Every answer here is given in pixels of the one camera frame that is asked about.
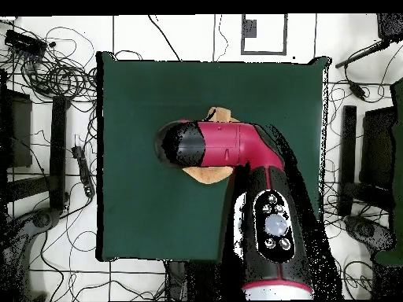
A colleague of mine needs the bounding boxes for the dark flat panel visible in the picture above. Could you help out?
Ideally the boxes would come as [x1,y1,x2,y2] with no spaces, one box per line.
[359,105,397,191]
[0,88,33,169]

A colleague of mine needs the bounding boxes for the grey chair base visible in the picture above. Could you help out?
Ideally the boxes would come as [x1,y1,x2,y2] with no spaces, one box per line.
[0,207,61,302]
[343,214,397,254]

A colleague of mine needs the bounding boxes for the tangled black cables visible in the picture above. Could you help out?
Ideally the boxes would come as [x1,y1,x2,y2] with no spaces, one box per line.
[0,18,98,105]

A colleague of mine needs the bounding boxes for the black speckled box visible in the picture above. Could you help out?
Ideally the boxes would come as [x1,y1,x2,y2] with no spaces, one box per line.
[376,13,403,41]

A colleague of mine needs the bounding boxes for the black electronics box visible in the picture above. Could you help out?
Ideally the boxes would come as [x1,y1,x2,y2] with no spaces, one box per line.
[4,28,48,58]

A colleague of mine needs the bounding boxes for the yellow-orange terry towel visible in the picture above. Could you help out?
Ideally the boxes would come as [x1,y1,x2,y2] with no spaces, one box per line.
[181,106,241,186]

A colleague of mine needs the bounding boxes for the dark green tablecloth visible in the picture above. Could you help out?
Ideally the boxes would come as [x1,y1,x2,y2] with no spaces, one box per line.
[95,50,331,263]

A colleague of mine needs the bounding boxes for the black power strip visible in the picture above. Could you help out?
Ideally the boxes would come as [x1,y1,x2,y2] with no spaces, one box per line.
[71,145,96,198]

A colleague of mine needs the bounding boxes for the black tripod rod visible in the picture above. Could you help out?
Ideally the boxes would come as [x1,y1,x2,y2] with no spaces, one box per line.
[334,39,393,69]

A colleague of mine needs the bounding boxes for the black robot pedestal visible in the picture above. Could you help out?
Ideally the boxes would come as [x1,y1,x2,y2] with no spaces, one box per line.
[165,260,223,302]

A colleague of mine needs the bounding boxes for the black stand leg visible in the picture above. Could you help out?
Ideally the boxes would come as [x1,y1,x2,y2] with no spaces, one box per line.
[337,105,358,217]
[48,94,68,211]

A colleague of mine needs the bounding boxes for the grey rectangular frame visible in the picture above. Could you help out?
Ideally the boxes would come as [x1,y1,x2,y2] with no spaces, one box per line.
[240,13,289,57]

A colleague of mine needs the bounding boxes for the dark green fabric object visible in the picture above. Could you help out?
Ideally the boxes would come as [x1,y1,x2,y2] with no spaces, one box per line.
[373,75,403,268]

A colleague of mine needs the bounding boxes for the black power adapter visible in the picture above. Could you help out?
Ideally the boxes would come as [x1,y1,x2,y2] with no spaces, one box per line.
[347,79,368,101]

